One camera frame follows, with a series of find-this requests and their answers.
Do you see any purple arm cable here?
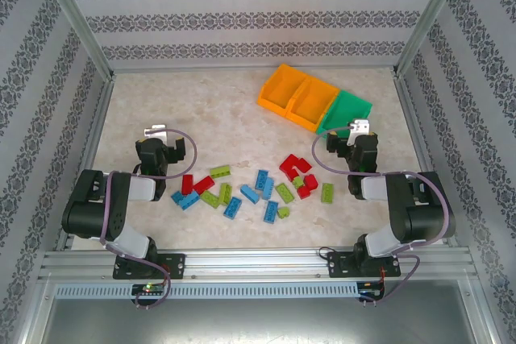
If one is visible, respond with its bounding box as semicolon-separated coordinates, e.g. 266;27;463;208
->
98;127;199;309
313;126;457;308

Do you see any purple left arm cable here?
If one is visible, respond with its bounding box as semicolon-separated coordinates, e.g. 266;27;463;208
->
98;127;199;309

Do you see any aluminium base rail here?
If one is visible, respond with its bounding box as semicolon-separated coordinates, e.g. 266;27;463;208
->
38;247;475;281

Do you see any aluminium frame post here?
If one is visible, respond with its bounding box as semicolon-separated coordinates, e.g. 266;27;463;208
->
32;0;117;80
392;0;472;78

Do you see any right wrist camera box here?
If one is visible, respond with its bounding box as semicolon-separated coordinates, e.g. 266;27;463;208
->
349;118;372;136

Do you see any left circuit board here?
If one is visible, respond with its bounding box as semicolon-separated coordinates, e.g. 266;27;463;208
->
132;284;167;296

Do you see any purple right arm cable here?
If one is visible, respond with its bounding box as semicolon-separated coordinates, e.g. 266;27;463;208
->
313;126;457;308

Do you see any metal front tray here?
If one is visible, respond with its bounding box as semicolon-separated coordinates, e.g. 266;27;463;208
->
23;297;495;344

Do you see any orange plastic bin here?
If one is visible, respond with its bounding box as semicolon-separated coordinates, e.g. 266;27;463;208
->
284;76;341;134
256;63;310;114

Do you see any aluminium side rail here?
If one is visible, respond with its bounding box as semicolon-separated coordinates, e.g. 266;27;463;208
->
55;77;117;251
393;73;459;247

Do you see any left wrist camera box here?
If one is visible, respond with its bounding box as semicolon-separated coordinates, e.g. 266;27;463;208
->
144;123;168;139

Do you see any slotted grey cable duct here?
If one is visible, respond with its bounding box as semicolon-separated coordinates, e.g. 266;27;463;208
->
53;282;360;300

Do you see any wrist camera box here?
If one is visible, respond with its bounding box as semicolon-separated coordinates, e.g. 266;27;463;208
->
349;118;372;136
144;123;168;139

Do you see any green plastic bin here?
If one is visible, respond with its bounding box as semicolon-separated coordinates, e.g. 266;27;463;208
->
315;89;374;136

